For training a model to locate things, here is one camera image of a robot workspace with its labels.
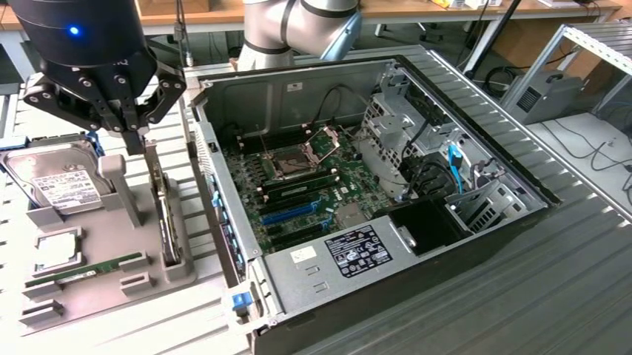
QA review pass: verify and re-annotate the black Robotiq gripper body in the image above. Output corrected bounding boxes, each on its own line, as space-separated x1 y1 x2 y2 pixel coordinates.
9 0 160 109

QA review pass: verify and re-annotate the silver office chair base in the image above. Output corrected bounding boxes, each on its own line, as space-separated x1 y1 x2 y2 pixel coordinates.
145 35 191 56

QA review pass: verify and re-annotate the silver hard disk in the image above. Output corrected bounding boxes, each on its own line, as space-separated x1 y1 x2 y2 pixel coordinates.
0 142 105 216

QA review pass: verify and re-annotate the small cardboard box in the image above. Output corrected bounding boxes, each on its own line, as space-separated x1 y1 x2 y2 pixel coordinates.
136 0 212 17

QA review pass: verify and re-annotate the thin metal locking lever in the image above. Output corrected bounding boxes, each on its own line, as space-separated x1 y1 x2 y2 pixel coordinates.
258 124 271 160

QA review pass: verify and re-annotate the black RAM slot row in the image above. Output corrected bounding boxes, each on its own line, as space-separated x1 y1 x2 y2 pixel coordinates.
236 125 316 153

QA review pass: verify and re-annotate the CPU socket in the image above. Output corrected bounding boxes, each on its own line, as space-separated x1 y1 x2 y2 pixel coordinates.
264 149 311 183

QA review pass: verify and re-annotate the metal socket cover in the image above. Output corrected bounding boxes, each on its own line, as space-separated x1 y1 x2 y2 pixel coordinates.
300 125 342 167

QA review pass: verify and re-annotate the installed black RAM stick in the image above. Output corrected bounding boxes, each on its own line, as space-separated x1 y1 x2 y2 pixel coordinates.
260 172 340 203

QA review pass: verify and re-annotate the silver CPU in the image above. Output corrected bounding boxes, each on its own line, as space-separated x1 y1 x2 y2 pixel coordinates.
35 232 83 271

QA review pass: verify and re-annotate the green RAM stick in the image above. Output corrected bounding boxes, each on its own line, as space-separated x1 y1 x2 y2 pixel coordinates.
22 255 143 288

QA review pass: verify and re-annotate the green motherboard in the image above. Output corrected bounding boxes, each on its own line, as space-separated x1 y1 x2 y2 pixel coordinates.
219 124 391 256

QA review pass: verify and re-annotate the perforated silver drive cage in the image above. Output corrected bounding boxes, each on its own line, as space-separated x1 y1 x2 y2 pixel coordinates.
358 92 445 203

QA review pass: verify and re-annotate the black expansion slot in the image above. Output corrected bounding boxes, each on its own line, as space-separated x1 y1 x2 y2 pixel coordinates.
268 221 326 249

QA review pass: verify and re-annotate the silver chipset heatsink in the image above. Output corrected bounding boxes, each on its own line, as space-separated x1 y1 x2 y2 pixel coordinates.
335 205 370 229

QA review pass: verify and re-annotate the gray parts rack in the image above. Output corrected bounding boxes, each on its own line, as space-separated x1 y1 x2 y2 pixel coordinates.
17 153 199 336

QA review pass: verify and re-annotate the white square sticker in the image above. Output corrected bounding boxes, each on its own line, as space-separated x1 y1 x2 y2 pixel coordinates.
290 246 319 264

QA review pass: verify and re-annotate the silver power supply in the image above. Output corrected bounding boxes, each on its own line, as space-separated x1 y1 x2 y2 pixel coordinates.
259 216 422 315

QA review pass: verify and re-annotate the black power supply label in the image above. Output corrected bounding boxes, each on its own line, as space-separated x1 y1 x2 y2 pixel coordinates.
323 223 395 280

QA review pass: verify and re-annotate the slanted black pole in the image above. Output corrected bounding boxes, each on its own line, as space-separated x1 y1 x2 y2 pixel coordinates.
471 0 524 79

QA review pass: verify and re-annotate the silver disk bay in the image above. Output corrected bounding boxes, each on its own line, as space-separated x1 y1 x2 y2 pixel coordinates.
443 179 537 234

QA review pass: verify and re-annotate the large brown cardboard box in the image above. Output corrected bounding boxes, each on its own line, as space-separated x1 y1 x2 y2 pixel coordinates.
491 18 616 98

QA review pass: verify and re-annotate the wooden desk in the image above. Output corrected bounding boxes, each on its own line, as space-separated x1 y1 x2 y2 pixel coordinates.
0 0 624 41

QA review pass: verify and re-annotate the open black PC case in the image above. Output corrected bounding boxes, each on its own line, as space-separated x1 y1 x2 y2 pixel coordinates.
176 54 565 355

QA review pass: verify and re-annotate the dangling gray cable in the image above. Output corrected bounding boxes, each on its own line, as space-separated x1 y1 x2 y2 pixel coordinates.
172 0 195 68

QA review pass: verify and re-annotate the looped black wire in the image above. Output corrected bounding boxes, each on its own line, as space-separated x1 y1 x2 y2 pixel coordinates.
312 84 353 126

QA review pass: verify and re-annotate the black power wire bundle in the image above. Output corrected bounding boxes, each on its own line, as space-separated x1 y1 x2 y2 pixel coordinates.
398 121 458 203

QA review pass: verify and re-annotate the blue SATA wire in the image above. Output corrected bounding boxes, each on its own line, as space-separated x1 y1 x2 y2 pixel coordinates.
445 143 467 195

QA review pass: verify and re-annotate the coiled black cable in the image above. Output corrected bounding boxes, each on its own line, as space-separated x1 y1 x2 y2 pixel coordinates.
485 66 518 94

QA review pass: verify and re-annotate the gray machine with handle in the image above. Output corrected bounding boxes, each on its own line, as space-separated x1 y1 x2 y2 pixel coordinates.
514 72 585 126

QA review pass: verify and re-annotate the thin black table cable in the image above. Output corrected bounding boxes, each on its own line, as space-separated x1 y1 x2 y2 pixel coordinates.
540 118 632 173

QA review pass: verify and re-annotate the aluminium frame shelf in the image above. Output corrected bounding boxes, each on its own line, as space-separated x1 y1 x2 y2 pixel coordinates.
497 21 632 114

